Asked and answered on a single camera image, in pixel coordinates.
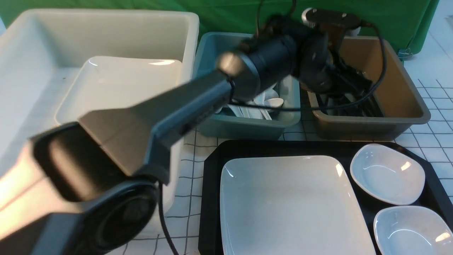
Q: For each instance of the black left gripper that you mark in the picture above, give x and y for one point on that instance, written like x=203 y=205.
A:
x=322 y=69

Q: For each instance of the white bowl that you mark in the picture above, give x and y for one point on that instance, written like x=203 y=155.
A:
x=387 y=175
x=412 y=230

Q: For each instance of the white rectangular rice plate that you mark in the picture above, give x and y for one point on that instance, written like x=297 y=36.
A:
x=299 y=205

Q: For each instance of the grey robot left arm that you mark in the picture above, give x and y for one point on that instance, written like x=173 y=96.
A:
x=89 y=187

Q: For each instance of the black chopsticks in bin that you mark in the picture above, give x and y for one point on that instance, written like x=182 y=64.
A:
x=370 y=108

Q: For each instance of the white spoon lower right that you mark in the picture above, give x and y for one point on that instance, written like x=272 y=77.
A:
x=274 y=102

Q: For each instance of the blue-grey plastic bin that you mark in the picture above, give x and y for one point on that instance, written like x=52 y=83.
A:
x=212 y=45

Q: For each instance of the metal binder clip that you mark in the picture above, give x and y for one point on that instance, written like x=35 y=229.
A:
x=404 y=54

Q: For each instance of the brown plastic bin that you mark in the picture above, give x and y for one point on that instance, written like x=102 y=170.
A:
x=397 y=97

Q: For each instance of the black serving tray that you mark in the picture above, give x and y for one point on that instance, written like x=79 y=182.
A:
x=433 y=195

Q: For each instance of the stack of white plates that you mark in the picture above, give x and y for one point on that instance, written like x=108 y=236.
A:
x=106 y=82

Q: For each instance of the large white plastic bin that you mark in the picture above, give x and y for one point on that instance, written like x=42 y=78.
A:
x=43 y=51

